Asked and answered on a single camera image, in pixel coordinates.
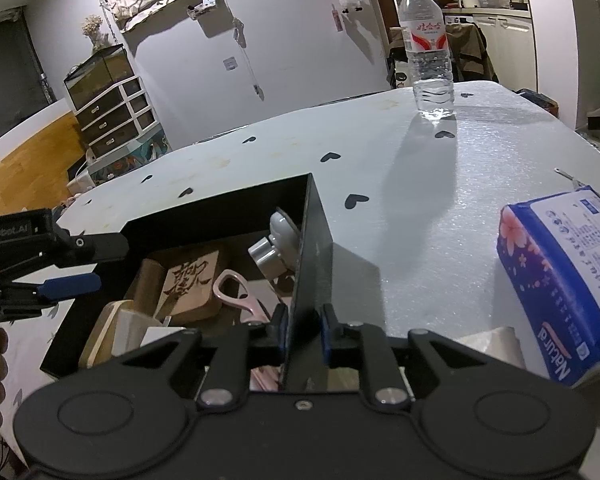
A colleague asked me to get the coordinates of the white drawer cabinet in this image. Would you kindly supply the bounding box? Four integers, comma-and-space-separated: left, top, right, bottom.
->
76, 76, 159, 159

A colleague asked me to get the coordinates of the blue tissue paper pack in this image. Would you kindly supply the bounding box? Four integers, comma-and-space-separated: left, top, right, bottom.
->
496, 188, 600, 387

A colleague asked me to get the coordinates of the clear plastic water bottle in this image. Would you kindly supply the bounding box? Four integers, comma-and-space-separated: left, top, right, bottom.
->
398, 0, 454, 122

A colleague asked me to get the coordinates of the white kitchen cabinet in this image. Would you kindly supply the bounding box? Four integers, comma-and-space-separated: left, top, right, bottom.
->
443, 8, 538, 91

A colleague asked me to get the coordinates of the black storage box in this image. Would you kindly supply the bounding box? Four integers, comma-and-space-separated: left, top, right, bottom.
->
40, 174, 332, 391

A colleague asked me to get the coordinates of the metal hair clip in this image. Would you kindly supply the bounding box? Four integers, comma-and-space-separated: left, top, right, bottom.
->
554, 168, 600, 199

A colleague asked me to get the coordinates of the wooden carved block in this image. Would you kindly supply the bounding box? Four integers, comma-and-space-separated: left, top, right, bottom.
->
155, 250, 222, 326

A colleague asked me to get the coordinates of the white crumpled tissue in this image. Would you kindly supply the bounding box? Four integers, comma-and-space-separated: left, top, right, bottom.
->
455, 326, 527, 370

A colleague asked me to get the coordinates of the glass fish tank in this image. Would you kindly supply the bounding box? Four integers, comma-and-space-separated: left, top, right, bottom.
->
64, 44, 134, 110

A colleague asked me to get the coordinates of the dried flower bouquet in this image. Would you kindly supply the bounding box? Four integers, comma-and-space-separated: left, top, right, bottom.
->
81, 14, 110, 53

